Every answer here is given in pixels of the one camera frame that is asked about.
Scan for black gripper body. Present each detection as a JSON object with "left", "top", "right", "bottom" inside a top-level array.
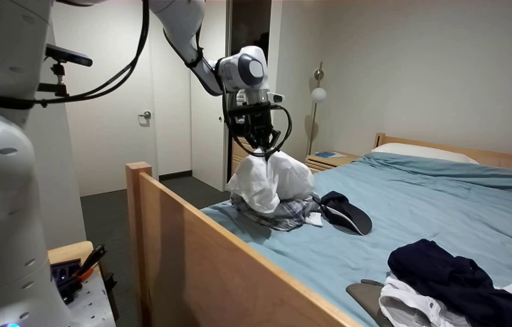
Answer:
[{"left": 234, "top": 104, "right": 280, "bottom": 135}]

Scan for grey khaki cloth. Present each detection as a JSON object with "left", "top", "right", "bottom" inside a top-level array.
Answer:
[{"left": 345, "top": 279, "right": 390, "bottom": 317}]

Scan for navy blue cloth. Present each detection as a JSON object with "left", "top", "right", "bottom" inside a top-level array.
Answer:
[{"left": 387, "top": 239, "right": 512, "bottom": 327}]

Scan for wooden dresser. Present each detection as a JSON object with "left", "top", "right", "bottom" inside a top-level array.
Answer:
[{"left": 229, "top": 142, "right": 254, "bottom": 179}]

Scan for wooden nightstand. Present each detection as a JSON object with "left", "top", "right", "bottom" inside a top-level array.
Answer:
[{"left": 303, "top": 152, "right": 361, "bottom": 175}]

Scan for floor lamp with globe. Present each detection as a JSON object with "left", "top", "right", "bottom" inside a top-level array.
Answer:
[{"left": 307, "top": 61, "right": 329, "bottom": 159}]

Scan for black cap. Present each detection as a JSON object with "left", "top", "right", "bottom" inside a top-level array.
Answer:
[{"left": 318, "top": 190, "right": 374, "bottom": 239}]

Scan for white door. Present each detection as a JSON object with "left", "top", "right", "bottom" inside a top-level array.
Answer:
[{"left": 55, "top": 0, "right": 156, "bottom": 199}]

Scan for white pillow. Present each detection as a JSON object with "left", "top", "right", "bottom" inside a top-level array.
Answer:
[{"left": 370, "top": 142, "right": 481, "bottom": 168}]

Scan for light blue bedsheet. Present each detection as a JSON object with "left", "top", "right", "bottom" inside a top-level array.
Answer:
[{"left": 200, "top": 152, "right": 512, "bottom": 327}]

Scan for black orange hand tools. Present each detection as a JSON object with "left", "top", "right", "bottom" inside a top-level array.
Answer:
[{"left": 55, "top": 244, "right": 109, "bottom": 306}]

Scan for white grey garment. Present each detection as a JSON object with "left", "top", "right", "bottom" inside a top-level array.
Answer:
[{"left": 378, "top": 273, "right": 512, "bottom": 327}]

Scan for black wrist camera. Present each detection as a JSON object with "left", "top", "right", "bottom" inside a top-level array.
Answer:
[{"left": 225, "top": 102, "right": 271, "bottom": 119}]

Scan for wooden bed frame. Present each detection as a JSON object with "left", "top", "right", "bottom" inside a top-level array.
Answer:
[{"left": 124, "top": 133, "right": 512, "bottom": 327}]

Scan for black camera on stand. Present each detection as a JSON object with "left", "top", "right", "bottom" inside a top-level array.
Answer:
[{"left": 36, "top": 43, "right": 95, "bottom": 99}]

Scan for perforated robot base plate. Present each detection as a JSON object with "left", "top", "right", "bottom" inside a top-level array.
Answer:
[{"left": 64, "top": 279, "right": 118, "bottom": 327}]

